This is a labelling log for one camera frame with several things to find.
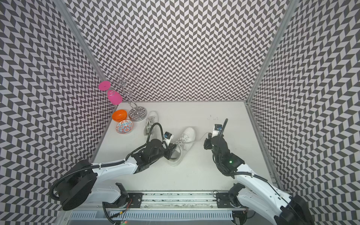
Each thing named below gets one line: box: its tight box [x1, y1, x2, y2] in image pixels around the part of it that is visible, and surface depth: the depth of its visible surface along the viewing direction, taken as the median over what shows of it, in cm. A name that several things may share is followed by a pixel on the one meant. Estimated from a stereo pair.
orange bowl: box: [112, 109, 128, 123], surface depth 108 cm
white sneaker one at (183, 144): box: [167, 127, 196, 167], surface depth 84 cm
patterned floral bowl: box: [115, 119, 134, 135], surface depth 102 cm
